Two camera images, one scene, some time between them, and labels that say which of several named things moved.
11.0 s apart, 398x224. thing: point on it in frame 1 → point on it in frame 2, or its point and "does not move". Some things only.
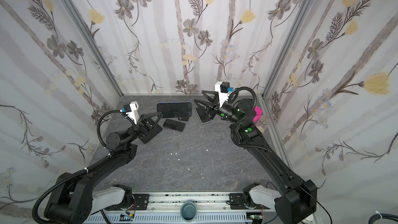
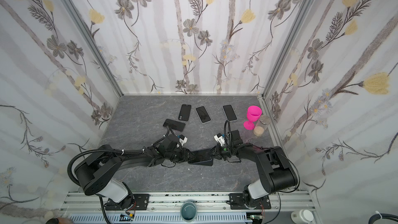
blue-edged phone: (174, 110) → (202, 155)
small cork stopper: (264, 122) does not move
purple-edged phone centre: (174, 125) does not move
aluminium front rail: (204, 202) does not move
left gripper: (141, 129) → (185, 155)
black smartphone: (202, 119) does not move
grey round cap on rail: (188, 211) does not move
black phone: (152, 134) → (209, 163)
